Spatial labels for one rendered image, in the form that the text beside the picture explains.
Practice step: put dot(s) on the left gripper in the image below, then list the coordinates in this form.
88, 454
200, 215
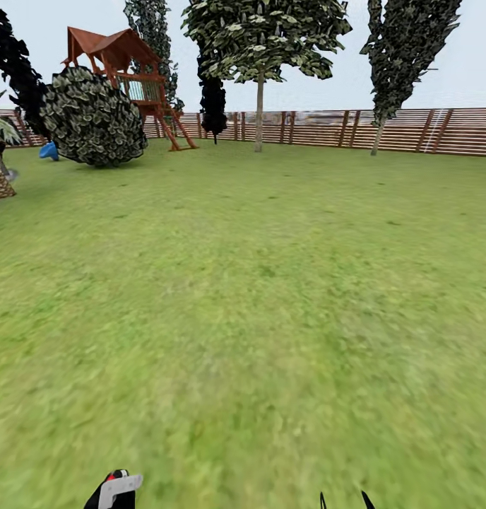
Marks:
123, 501

